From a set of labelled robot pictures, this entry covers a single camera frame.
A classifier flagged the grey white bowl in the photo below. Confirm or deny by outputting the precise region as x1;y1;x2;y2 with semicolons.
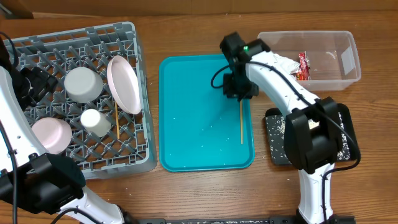
64;67;103;103

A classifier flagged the white napkin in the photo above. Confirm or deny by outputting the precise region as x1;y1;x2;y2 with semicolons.
274;54;300;75

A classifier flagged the red snack wrapper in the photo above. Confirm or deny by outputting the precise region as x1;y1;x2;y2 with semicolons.
296;52;310;81

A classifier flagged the white cup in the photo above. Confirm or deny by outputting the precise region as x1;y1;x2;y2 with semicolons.
80;109;111;137

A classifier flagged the wooden chopstick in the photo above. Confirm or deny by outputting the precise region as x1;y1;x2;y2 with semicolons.
114;100;120;140
239;100;244;145

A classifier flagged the large white plate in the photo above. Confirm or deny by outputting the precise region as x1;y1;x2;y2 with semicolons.
106;55;142;114

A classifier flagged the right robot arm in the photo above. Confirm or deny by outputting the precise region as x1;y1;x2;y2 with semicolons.
220;32;343;223

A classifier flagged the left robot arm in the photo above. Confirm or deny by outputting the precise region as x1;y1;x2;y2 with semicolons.
1;43;137;223

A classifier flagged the black tray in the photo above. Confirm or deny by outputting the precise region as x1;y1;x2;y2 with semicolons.
264;103;361;166

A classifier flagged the teal serving tray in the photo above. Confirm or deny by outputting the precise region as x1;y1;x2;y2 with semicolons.
159;54;255;172

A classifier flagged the clear plastic bin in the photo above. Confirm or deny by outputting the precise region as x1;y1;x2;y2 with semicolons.
257;30;361;91

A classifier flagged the grey plastic dish rack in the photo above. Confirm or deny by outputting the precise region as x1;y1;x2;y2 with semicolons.
4;22;157;179

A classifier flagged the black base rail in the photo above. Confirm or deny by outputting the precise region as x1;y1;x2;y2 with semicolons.
136;214;356;224

